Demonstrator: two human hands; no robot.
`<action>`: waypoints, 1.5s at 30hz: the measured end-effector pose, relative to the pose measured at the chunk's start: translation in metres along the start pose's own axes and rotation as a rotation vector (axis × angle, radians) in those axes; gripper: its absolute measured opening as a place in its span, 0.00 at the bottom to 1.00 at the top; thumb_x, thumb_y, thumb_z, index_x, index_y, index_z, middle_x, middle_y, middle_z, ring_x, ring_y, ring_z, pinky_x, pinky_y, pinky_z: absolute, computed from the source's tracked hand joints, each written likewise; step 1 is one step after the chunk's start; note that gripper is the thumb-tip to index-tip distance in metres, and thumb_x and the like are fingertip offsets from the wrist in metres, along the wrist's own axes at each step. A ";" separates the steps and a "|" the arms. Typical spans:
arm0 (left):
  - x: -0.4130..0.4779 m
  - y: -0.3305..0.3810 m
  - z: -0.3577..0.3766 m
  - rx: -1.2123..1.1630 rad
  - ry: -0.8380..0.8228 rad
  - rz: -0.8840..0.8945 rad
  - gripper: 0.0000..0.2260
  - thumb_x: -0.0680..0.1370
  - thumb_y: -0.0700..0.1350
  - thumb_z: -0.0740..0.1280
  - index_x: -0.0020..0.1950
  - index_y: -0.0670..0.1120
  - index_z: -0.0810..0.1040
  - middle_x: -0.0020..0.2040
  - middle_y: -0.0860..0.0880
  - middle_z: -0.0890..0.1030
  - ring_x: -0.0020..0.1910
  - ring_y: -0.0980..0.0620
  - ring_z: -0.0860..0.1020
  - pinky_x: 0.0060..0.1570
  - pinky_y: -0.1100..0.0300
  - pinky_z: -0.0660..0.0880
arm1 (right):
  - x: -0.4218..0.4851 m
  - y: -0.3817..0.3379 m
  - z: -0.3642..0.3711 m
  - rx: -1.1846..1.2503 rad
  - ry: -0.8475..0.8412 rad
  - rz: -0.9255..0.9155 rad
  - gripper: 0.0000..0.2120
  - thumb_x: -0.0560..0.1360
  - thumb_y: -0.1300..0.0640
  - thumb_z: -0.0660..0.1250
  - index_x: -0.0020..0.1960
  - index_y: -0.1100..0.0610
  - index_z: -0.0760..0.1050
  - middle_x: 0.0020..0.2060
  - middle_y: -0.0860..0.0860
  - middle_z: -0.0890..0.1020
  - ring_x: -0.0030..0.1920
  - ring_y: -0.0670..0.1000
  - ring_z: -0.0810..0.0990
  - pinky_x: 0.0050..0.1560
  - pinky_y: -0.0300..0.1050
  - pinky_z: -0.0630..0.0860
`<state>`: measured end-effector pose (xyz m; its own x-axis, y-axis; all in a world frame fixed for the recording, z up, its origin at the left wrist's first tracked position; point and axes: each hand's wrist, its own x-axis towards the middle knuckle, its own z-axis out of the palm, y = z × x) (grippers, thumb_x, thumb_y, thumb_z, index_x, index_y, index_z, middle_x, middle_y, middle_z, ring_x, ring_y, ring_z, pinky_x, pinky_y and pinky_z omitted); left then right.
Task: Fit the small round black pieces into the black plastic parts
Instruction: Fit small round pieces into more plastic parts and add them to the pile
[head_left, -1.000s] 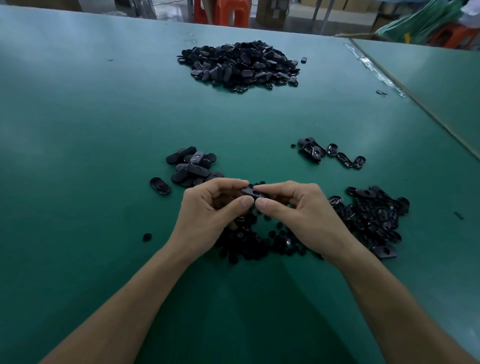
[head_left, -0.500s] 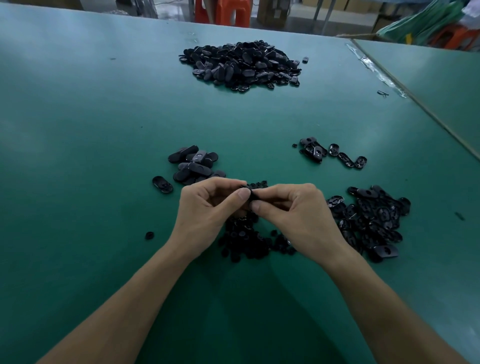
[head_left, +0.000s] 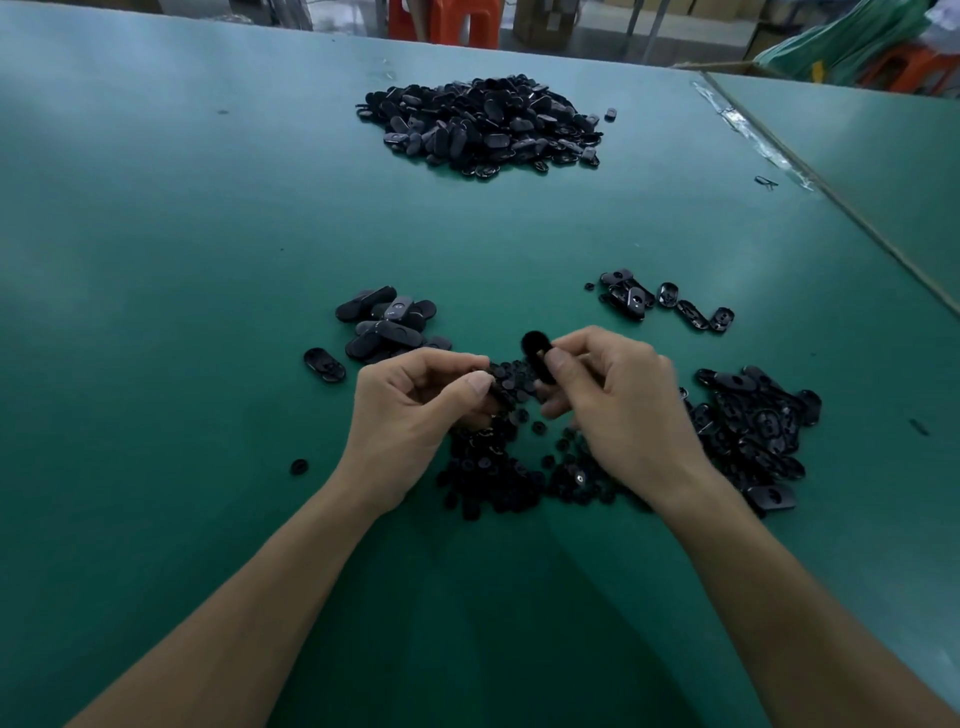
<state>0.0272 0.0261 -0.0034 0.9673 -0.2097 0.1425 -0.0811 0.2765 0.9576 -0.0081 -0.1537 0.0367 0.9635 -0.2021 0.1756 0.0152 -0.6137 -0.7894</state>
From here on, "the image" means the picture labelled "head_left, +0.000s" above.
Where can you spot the small open cardboard box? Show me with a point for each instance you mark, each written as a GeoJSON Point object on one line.
{"type": "Point", "coordinates": [548, 18]}

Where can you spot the pile of black oval shells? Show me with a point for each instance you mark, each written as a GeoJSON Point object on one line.
{"type": "Point", "coordinates": [758, 428]}

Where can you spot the red plastic stool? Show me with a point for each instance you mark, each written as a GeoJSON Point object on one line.
{"type": "Point", "coordinates": [468, 20]}
{"type": "Point", "coordinates": [915, 68]}
{"type": "Point", "coordinates": [405, 15]}

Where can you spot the lone black ring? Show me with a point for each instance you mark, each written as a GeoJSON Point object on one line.
{"type": "Point", "coordinates": [299, 467]}

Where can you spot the person's left forearm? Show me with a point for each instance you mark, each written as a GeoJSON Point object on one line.
{"type": "Point", "coordinates": [225, 630]}

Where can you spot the pile of small black buttons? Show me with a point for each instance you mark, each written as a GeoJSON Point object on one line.
{"type": "Point", "coordinates": [510, 473]}

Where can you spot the person's left hand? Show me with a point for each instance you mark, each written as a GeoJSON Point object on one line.
{"type": "Point", "coordinates": [398, 428]}

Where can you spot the person's right hand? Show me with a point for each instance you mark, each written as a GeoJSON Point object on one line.
{"type": "Point", "coordinates": [630, 420]}

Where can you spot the green striped bag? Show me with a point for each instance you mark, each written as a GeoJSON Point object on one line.
{"type": "Point", "coordinates": [840, 42]}

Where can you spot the small black plastic scrap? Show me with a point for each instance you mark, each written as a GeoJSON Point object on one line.
{"type": "Point", "coordinates": [765, 182]}

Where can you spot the person's right forearm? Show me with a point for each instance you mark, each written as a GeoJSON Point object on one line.
{"type": "Point", "coordinates": [810, 623]}

